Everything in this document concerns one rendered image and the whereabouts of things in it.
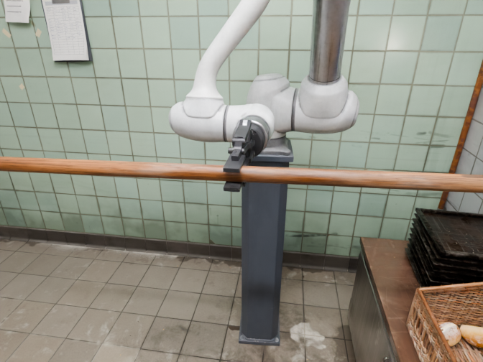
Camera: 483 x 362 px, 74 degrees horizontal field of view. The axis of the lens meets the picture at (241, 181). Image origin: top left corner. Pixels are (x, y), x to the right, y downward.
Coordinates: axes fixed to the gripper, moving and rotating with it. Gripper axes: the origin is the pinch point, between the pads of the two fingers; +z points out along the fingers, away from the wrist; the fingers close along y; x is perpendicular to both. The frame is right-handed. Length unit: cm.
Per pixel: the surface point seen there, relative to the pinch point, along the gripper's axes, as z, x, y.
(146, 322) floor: -60, 60, 118
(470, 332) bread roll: -20, -64, 54
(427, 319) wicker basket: -16, -50, 47
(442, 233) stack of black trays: -49, -64, 40
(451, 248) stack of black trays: -40, -63, 40
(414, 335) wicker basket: -20, -50, 58
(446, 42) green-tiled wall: -122, -78, -18
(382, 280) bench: -45, -46, 60
